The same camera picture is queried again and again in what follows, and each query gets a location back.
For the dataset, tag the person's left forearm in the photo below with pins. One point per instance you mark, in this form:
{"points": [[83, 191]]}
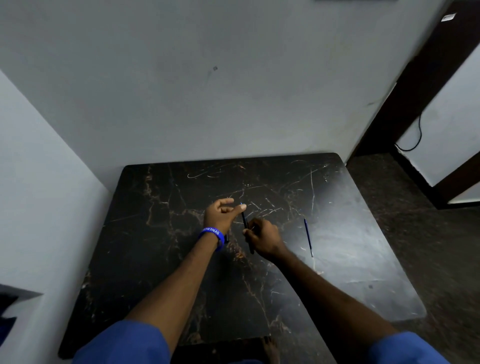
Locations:
{"points": [[176, 285]]}

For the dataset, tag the blue left sleeve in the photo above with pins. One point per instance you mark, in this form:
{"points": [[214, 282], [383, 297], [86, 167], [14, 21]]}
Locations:
{"points": [[122, 345]]}

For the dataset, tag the blue right sleeve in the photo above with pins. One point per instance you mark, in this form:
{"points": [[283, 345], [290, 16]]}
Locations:
{"points": [[407, 350]]}

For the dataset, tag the person's foot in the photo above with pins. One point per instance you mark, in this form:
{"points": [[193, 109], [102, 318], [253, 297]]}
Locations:
{"points": [[270, 350]]}

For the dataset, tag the person's right fingers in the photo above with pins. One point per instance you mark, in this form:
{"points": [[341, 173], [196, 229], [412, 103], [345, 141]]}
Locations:
{"points": [[252, 229]]}

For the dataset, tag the person's right forearm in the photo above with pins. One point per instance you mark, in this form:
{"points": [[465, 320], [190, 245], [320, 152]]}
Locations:
{"points": [[330, 300]]}

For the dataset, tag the dark wooden door frame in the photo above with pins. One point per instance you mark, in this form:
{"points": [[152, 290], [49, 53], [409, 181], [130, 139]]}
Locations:
{"points": [[416, 97]]}

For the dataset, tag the blue wristband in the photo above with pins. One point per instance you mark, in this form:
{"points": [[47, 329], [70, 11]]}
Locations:
{"points": [[213, 234]]}

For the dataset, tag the person's left thumb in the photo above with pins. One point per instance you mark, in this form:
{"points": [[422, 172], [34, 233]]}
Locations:
{"points": [[225, 201]]}

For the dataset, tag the person's right hand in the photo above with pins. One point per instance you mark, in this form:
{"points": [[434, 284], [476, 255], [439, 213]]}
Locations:
{"points": [[264, 238]]}

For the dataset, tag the person's left hand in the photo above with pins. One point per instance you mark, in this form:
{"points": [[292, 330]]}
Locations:
{"points": [[217, 217]]}

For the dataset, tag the blue pen refill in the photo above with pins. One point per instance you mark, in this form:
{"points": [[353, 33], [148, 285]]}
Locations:
{"points": [[308, 237]]}

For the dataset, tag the blue sleeve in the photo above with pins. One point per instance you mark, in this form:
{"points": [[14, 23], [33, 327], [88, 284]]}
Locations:
{"points": [[122, 345], [407, 350]]}

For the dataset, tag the black pen barrel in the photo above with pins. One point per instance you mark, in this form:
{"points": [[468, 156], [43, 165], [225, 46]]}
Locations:
{"points": [[246, 228]]}

